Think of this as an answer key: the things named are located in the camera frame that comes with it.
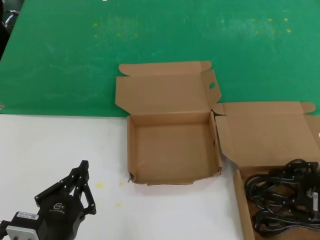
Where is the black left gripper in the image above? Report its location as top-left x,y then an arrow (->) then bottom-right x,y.
34,159 -> 98,240

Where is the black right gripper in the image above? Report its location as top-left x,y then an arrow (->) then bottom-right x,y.
271,161 -> 320,223

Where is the open cardboard box, holed flap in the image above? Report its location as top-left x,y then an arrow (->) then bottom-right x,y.
114,60 -> 223,187

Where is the green table mat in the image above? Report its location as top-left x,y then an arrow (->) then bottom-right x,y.
0,0 -> 320,118

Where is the chrome chair frame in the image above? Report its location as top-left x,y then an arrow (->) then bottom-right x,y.
3,9 -> 20,27

